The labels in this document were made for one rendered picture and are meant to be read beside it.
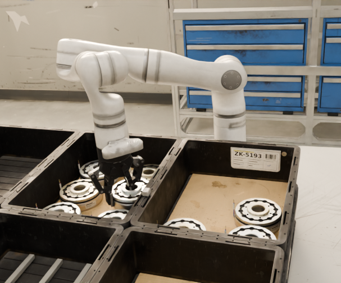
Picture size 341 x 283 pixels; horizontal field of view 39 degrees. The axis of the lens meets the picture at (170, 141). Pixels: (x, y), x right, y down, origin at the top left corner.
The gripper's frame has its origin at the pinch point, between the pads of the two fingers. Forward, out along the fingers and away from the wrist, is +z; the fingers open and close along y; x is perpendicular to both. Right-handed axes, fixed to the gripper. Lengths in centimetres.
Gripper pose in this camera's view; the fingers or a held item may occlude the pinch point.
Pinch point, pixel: (119, 195)
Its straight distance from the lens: 114.4
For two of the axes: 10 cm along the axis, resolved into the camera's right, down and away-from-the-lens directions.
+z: 0.7, 9.0, 4.4
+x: 4.7, 3.6, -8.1
